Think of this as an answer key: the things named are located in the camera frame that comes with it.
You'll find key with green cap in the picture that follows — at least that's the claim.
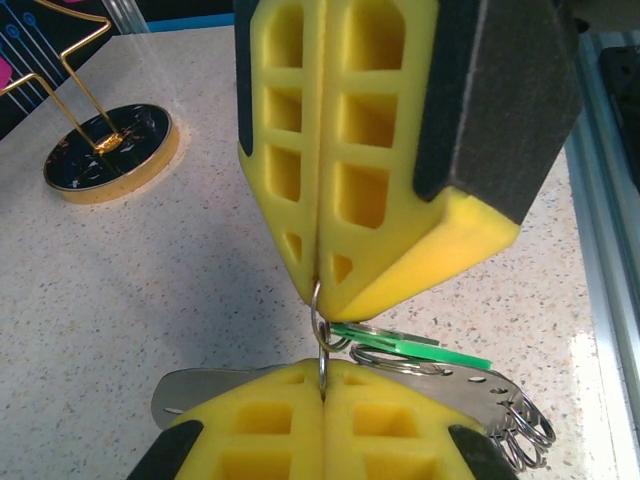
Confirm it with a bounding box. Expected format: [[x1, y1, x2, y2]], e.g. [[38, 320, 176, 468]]
[[327, 321, 494, 370]]

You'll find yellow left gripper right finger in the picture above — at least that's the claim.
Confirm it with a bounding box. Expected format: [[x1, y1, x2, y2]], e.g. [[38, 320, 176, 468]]
[[322, 359, 516, 480]]

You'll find metal keyring band with rings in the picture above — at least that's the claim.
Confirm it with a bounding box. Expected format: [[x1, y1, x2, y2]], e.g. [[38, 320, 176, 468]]
[[152, 344, 556, 471]]

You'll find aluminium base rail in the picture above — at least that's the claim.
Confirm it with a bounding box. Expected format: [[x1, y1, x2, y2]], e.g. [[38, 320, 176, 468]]
[[564, 29, 640, 416]]

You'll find small silver split ring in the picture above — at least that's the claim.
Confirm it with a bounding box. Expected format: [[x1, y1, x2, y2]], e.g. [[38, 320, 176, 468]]
[[309, 278, 332, 394]]

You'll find gold wire glass rack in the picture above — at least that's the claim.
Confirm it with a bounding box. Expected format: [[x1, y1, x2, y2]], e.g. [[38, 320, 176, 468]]
[[0, 0, 181, 205]]

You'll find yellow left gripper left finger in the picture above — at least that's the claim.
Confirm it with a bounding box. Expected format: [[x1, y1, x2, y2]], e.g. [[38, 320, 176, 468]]
[[144, 359, 324, 480]]

